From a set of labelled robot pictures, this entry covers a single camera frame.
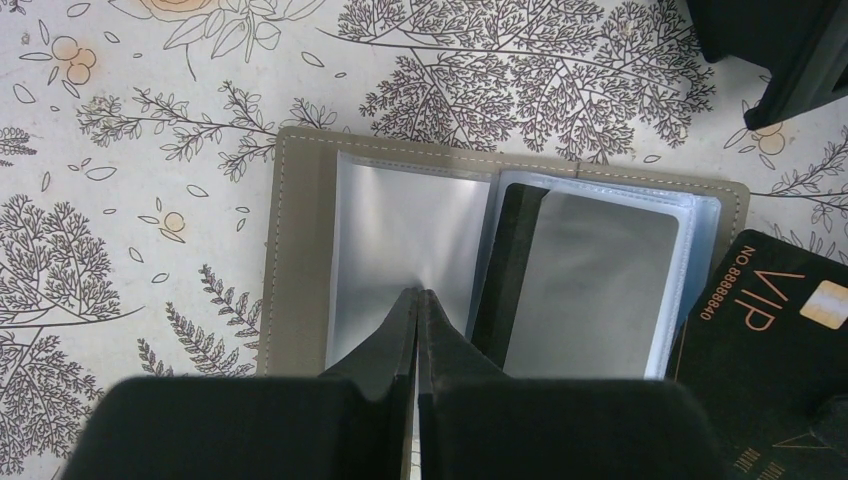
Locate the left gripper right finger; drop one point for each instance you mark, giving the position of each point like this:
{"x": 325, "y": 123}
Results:
{"x": 476, "y": 422}

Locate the floral patterned table mat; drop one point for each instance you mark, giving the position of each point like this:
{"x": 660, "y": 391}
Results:
{"x": 138, "y": 138}

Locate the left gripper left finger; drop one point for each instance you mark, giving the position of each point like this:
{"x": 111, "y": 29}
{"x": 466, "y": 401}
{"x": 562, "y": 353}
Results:
{"x": 353, "y": 421}

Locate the black card tray box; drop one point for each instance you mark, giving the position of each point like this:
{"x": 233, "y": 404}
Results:
{"x": 802, "y": 44}

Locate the grey leather card holder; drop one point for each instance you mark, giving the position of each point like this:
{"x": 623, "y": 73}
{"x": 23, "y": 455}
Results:
{"x": 355, "y": 220}

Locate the black credit card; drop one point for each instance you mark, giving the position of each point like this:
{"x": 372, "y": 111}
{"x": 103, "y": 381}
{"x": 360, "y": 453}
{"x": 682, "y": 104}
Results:
{"x": 582, "y": 283}

